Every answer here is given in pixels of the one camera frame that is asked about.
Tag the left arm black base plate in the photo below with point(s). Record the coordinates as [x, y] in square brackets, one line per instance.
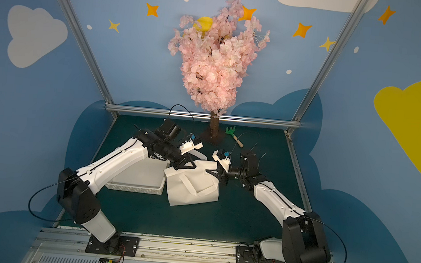
[118, 244]

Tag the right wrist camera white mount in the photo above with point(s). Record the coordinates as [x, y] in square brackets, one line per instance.
[223, 158]

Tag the white insulated delivery bag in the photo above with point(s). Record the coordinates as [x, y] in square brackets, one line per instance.
[192, 186]

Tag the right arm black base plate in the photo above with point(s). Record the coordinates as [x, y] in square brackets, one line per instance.
[251, 254]

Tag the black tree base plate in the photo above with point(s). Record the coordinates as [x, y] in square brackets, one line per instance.
[207, 137]

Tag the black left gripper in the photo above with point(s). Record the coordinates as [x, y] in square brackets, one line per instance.
[184, 160]

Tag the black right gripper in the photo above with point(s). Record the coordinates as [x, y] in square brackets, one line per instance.
[225, 174]

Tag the pink blossom artificial tree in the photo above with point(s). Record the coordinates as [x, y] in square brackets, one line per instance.
[215, 60]

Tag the brown artificial tree trunk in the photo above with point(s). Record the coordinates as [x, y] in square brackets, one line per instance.
[214, 125]

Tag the left aluminium frame post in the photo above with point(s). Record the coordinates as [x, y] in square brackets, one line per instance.
[79, 35]

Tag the aluminium frame post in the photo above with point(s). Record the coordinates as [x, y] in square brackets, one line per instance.
[79, 35]
[342, 39]

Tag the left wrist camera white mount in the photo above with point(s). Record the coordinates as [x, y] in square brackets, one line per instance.
[191, 142]

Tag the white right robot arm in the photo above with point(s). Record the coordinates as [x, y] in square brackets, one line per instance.
[303, 238]

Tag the horizontal aluminium frame rail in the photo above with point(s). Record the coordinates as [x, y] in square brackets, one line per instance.
[201, 116]

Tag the right aluminium frame post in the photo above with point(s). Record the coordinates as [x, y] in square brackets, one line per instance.
[342, 39]

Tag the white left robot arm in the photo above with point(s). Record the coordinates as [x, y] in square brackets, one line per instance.
[76, 190]

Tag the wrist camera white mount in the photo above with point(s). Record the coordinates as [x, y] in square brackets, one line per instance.
[223, 158]
[191, 142]

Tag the front aluminium mounting rail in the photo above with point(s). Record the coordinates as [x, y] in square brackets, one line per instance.
[68, 244]

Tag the green toy rake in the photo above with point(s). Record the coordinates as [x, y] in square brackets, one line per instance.
[231, 131]

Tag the white perforated plastic basket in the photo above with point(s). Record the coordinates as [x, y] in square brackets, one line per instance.
[146, 175]

